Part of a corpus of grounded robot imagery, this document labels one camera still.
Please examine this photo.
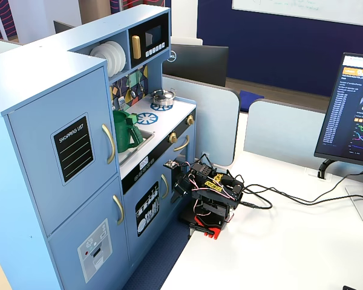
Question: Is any silver toy pot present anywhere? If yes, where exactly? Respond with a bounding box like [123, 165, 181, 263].
[150, 89, 177, 107]

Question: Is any lit monitor with graphs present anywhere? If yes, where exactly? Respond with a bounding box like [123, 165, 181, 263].
[313, 51, 363, 169]

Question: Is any dark background monitor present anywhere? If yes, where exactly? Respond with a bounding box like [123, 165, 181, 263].
[53, 20, 75, 35]

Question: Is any green plastic pitcher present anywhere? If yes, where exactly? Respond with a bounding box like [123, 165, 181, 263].
[113, 114, 145, 153]

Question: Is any white whiteboard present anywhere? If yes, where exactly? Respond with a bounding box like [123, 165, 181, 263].
[231, 0, 363, 28]

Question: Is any silver monitor base plate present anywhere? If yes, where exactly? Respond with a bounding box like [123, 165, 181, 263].
[344, 184, 363, 224]

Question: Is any blue seat cushion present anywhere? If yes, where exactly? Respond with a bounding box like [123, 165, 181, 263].
[238, 89, 265, 111]

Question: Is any black power cable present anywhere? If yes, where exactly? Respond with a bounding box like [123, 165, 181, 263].
[240, 184, 363, 211]

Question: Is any small light blue desk divider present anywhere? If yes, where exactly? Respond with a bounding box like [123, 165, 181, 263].
[243, 99, 330, 170]

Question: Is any large light blue desk divider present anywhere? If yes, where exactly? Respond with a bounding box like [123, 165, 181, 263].
[162, 75, 241, 167]

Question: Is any white desk cable grommet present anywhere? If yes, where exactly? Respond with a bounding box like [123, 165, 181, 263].
[304, 167, 332, 182]

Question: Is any black cable with USB plug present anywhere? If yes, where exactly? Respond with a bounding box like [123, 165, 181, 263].
[240, 168, 363, 207]

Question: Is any gold dishwasher handle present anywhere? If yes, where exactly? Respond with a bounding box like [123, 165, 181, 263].
[160, 173, 169, 199]

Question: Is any short gold freezer handle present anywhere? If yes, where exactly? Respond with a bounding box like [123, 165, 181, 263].
[113, 195, 125, 225]

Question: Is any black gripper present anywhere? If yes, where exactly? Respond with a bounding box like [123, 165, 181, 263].
[171, 166, 198, 204]

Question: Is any white toy plate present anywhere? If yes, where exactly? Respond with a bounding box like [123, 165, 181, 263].
[97, 43, 117, 76]
[109, 40, 127, 73]
[103, 42, 122, 75]
[90, 45, 111, 77]

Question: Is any white slotted toy spatula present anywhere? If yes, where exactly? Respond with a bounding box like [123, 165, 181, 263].
[117, 77, 126, 109]

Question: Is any black Dell monitor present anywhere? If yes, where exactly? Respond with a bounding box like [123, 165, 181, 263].
[162, 43, 230, 88]

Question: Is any silver pot lid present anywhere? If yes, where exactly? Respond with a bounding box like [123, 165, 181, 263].
[151, 89, 174, 99]

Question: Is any dark hanging toy ladle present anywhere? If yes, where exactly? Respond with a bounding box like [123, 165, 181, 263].
[129, 72, 137, 99]

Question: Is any red table clamp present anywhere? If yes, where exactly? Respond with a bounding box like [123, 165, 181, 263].
[189, 214, 223, 241]

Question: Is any blue toy kitchen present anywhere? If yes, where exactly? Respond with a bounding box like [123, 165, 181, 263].
[0, 5, 197, 290]

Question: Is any gold oven handle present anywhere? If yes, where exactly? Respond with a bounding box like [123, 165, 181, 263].
[172, 135, 190, 152]

